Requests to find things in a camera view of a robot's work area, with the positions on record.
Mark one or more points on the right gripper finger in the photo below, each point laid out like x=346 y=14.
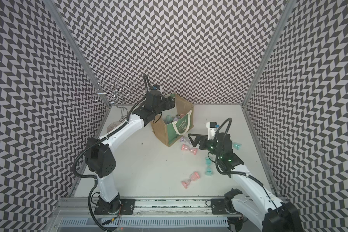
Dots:
x=198 y=141
x=195 y=136

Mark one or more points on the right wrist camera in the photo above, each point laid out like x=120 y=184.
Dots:
x=212 y=129

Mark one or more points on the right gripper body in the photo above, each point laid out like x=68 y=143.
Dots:
x=211 y=146

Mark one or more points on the metal base rail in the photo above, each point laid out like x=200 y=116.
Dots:
x=147 y=207

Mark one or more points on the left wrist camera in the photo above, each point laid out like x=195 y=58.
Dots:
x=155 y=87

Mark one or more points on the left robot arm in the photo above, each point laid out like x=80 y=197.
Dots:
x=97 y=160

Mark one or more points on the pink hourglass front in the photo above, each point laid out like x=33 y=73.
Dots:
x=193 y=177

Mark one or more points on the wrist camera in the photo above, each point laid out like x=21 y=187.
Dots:
x=212 y=129
x=155 y=87

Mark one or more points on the silver wire stand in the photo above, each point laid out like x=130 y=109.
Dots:
x=114 y=91

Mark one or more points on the green canvas Christmas bag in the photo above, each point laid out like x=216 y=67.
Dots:
x=168 y=134

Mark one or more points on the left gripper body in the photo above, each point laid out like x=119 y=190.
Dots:
x=165 y=105

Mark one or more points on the purple hourglass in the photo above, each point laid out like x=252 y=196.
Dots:
x=185 y=140

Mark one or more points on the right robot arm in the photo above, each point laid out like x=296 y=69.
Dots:
x=265 y=210

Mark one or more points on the pink glass bowl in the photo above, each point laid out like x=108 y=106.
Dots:
x=112 y=126

